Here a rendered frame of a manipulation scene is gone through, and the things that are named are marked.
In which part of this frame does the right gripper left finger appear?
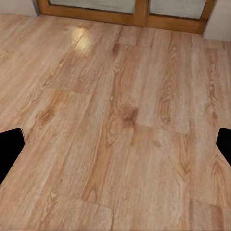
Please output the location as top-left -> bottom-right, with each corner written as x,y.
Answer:
0,128 -> 24,185

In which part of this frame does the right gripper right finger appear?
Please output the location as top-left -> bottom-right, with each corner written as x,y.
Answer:
216,128 -> 231,166

